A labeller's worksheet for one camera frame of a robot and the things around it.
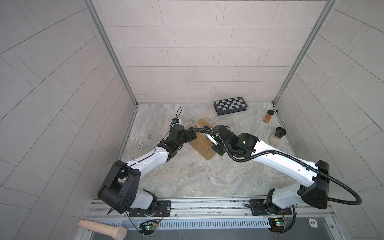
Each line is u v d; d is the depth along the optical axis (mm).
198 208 723
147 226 645
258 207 709
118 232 619
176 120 756
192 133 843
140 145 928
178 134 647
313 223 677
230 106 1117
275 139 902
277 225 678
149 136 960
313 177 398
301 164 418
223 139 520
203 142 788
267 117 1022
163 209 708
